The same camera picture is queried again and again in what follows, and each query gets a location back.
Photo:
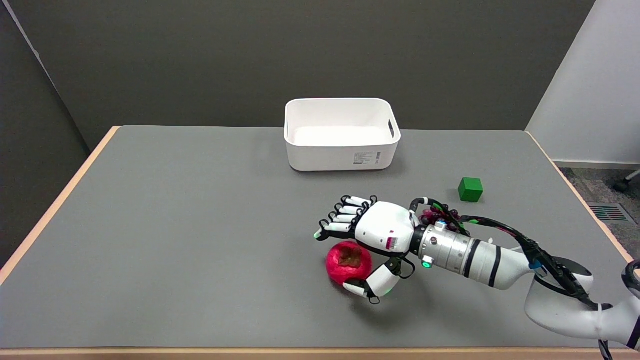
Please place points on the dark purple grape bunch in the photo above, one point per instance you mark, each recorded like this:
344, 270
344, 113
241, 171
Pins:
440, 215

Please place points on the black chair caster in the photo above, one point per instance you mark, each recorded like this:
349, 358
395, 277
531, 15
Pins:
621, 186

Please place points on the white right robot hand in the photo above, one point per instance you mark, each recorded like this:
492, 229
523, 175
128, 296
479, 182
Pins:
380, 231

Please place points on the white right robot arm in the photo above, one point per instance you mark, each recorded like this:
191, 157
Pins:
505, 260

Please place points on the red tomato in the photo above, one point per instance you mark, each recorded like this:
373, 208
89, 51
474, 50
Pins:
347, 263

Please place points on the green cube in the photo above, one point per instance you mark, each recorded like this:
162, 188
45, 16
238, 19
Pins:
470, 189

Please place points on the white plastic bin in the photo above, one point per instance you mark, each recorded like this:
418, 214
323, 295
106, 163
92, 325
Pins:
341, 133

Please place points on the floor vent grille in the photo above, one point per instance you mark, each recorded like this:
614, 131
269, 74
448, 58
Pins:
608, 213

